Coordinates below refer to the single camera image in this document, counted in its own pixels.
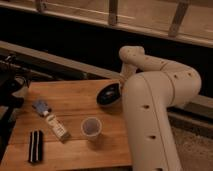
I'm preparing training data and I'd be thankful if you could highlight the black ceramic bowl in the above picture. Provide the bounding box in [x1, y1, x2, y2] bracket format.
[96, 83, 120, 106]

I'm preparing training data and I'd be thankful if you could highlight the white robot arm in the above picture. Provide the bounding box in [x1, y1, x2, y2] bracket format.
[119, 46, 201, 171]

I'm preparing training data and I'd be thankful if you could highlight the clear plastic cup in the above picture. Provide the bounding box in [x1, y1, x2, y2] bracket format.
[81, 117, 102, 141]

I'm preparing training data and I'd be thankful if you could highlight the white tube with blue cap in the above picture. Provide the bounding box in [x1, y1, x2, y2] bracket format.
[32, 100, 70, 142]

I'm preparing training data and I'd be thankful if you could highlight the black equipment at left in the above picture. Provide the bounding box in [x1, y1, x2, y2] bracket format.
[0, 55, 29, 160]

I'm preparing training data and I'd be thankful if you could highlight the black white striped cloth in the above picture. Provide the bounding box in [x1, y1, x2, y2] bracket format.
[28, 130, 43, 164]

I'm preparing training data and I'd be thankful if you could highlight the wooden shelf rail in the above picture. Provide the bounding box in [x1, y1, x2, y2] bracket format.
[0, 0, 213, 48]

